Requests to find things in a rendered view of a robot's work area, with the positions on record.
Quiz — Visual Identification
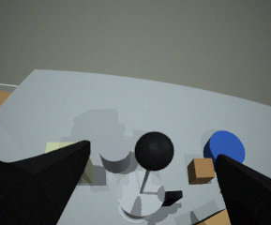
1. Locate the blue disc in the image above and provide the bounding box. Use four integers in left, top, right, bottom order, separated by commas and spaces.
203, 131, 245, 173

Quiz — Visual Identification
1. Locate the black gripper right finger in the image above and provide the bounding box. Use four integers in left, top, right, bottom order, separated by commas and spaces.
214, 154, 271, 225

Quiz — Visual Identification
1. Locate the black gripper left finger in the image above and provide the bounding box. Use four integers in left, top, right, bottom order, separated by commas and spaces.
0, 140, 90, 225

